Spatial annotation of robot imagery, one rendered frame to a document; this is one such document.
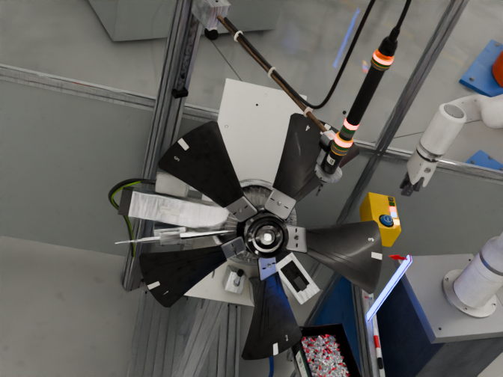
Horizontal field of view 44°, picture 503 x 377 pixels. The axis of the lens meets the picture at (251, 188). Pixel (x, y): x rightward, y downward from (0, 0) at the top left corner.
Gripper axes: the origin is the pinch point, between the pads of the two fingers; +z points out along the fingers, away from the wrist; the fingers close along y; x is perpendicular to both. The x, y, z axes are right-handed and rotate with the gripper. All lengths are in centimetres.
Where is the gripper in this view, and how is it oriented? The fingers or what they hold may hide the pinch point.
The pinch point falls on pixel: (406, 187)
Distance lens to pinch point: 204.7
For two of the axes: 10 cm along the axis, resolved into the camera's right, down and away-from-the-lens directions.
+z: -2.5, 6.8, 6.9
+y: 0.1, -7.1, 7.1
